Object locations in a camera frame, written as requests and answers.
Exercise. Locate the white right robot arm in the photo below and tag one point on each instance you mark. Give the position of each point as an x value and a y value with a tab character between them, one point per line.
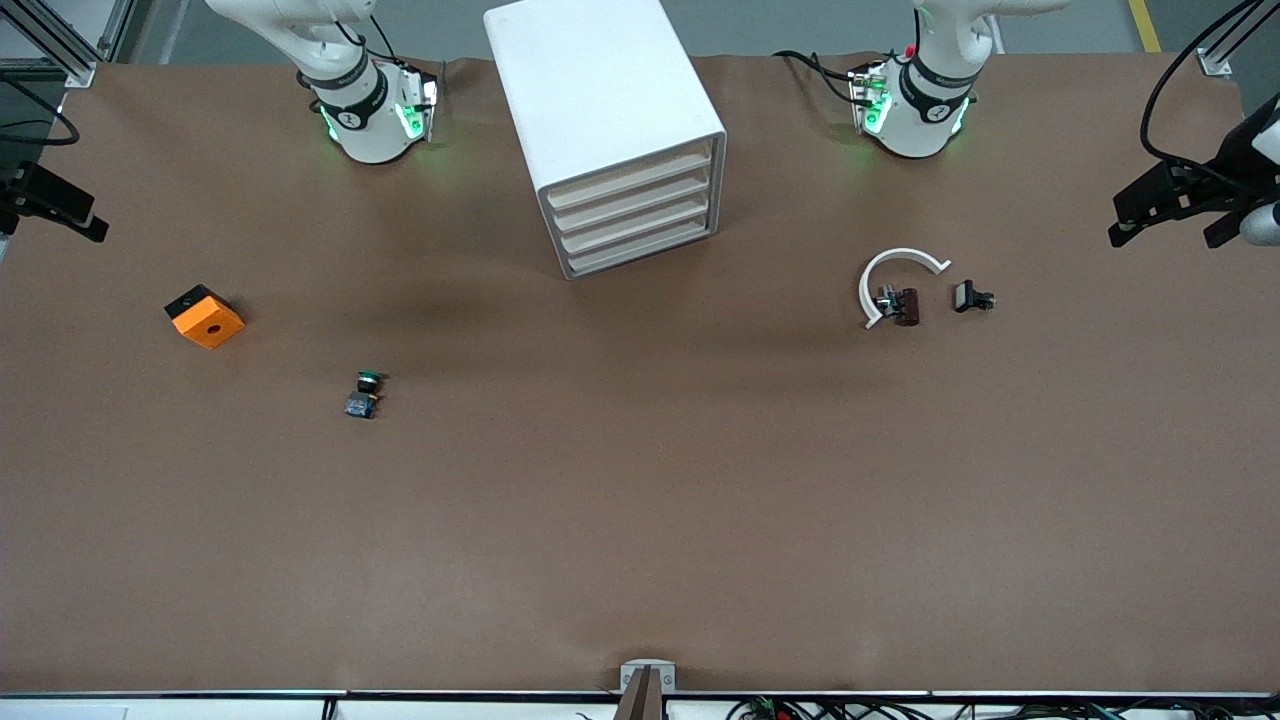
365	110

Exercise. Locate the small black clip component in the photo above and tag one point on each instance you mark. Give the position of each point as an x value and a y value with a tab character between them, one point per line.
966	296

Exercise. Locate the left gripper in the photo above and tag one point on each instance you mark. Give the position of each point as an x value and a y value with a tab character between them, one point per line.
1232	160

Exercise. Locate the small brown component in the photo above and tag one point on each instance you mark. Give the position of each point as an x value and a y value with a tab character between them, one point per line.
908	306

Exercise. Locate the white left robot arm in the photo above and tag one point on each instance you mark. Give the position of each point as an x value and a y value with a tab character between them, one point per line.
915	110

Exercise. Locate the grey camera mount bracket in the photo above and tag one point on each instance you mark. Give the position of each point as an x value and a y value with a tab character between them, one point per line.
648	685

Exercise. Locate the aluminium frame profile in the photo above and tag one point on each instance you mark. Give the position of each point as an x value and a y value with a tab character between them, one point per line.
1215	62
75	70

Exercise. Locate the green button with blue base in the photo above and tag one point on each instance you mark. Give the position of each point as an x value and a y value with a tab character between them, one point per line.
364	396

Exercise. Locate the orange block with black part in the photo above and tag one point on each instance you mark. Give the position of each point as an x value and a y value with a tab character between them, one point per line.
210	325

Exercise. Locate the white table edge rail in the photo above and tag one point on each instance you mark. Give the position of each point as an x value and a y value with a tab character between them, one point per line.
200	707

